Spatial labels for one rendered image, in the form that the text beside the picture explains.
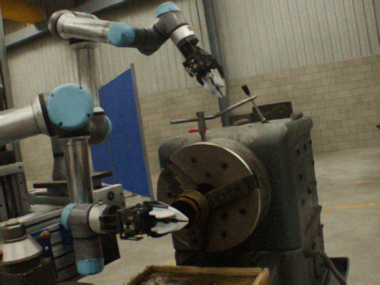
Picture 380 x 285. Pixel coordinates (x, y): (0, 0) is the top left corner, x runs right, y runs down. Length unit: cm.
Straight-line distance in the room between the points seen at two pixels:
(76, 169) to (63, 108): 23
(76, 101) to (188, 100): 1108
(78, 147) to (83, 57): 53
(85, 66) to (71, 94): 58
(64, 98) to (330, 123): 1020
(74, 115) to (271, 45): 1051
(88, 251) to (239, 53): 1074
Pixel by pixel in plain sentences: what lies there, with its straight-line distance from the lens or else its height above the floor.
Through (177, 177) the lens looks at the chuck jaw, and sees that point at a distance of 104.
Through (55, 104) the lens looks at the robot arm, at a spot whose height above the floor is 139.
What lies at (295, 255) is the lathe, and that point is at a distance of 122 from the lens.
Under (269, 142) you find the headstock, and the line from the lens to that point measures 115.
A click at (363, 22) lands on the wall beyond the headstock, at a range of 1111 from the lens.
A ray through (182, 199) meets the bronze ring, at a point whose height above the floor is 111.
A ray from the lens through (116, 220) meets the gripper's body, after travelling 92.
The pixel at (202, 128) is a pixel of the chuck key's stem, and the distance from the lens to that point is 109.
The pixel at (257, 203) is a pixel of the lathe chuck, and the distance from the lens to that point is 103.
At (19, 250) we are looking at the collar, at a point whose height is 114.
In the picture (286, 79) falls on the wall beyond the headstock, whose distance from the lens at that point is 1108.
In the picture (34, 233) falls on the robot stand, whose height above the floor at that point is 102.
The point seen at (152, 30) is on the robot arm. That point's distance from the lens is 129.
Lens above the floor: 129
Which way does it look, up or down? 3 degrees down
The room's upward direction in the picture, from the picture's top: 9 degrees counter-clockwise
